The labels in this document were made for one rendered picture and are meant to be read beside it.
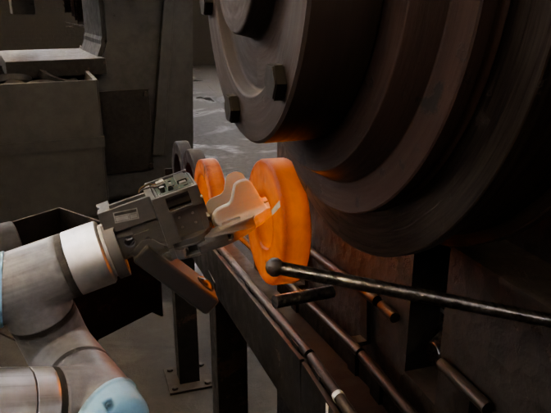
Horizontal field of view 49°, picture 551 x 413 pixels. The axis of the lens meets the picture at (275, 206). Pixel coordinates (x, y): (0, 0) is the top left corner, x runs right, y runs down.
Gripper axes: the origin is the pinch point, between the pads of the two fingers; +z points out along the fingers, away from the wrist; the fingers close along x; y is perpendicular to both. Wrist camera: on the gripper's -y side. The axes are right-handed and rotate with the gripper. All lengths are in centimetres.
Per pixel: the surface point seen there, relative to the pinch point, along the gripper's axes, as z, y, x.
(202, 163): -1, -7, 51
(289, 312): -0.1, -21.4, 10.6
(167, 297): -18, -80, 146
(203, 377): -15, -81, 89
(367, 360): 2.1, -15.1, -14.6
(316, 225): 7.1, -8.7, 9.0
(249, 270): -0.8, -23.4, 32.2
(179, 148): -1, -11, 85
